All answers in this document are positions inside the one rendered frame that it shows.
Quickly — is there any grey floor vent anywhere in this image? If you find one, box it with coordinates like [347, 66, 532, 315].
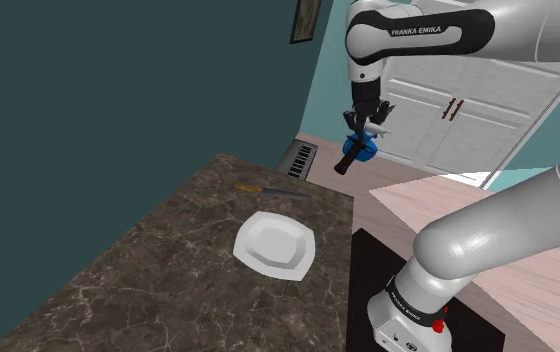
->
[286, 140, 320, 180]

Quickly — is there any white double-door cabinet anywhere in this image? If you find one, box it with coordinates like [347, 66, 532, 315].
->
[376, 46, 560, 188]

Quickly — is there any black robot stand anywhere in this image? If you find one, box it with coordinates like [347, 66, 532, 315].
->
[345, 227, 506, 352]

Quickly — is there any framed wall picture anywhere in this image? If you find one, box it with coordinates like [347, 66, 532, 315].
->
[289, 0, 324, 46]

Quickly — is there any blue tool with black handle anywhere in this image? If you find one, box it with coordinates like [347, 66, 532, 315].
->
[333, 121, 390, 176]

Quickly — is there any knife with yellow handle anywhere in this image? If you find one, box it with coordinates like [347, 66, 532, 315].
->
[233, 182, 312, 203]

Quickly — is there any white square plate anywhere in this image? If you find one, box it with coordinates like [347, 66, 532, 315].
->
[232, 209, 317, 283]

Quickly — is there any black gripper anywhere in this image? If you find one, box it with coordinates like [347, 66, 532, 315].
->
[341, 79, 397, 133]

